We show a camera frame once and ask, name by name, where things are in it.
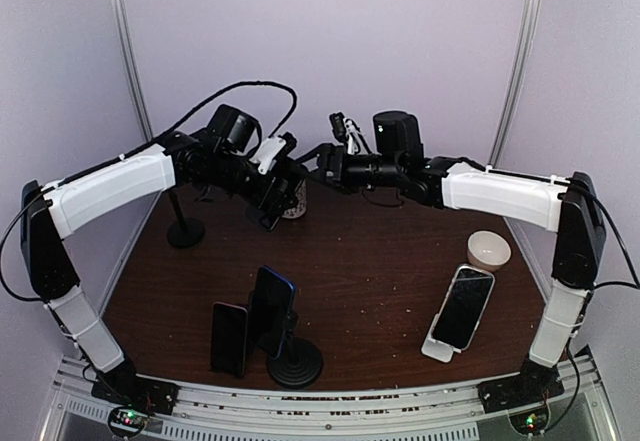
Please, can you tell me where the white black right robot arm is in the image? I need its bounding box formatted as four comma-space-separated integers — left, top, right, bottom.
298, 111, 607, 413

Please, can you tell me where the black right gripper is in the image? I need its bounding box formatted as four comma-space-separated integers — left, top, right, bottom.
292, 142, 404, 194

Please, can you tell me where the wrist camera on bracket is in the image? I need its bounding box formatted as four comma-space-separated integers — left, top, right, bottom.
249, 132, 297, 175
329, 112, 372, 155

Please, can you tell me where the right controller circuit board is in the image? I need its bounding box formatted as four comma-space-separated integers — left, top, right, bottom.
509, 411, 550, 436

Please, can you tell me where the aluminium front rail frame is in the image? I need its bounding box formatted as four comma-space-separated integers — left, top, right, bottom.
39, 345, 621, 441

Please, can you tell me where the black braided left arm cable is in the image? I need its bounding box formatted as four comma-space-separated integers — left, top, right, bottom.
0, 79, 299, 302

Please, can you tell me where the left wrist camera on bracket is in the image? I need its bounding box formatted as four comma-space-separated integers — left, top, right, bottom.
249, 132, 297, 175

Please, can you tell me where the white phone stand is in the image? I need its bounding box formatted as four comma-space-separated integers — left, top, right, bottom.
421, 310, 471, 363

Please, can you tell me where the controller circuit board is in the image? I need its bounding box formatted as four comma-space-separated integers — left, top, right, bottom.
509, 411, 550, 436
107, 406, 149, 438

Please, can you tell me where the white floral mug yellow inside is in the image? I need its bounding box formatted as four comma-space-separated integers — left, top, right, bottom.
282, 181, 307, 220

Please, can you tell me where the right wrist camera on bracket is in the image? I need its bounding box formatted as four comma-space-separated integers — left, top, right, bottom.
329, 112, 372, 155

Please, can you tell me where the black round-base phone stand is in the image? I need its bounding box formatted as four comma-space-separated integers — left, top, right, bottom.
166, 189, 206, 249

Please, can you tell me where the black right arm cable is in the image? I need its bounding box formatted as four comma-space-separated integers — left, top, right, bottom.
459, 158, 640, 432

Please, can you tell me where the white ceramic bowl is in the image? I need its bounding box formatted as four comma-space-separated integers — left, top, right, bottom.
467, 230, 512, 272

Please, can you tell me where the white-cased smartphone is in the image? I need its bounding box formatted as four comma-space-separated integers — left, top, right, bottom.
432, 264, 495, 351

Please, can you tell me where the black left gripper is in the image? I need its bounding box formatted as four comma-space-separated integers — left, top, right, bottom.
209, 150, 297, 214

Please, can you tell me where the left controller circuit board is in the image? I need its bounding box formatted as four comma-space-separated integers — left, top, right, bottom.
107, 406, 149, 438

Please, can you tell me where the black front phone stand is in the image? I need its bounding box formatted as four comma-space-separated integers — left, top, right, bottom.
266, 311, 324, 390

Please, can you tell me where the pink-edged dark smartphone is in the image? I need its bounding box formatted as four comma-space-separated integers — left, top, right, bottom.
210, 302, 248, 378

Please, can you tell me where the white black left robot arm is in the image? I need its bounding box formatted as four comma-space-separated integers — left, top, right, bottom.
21, 104, 301, 405

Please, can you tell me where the blue smartphone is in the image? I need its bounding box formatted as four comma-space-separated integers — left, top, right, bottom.
248, 266, 296, 358

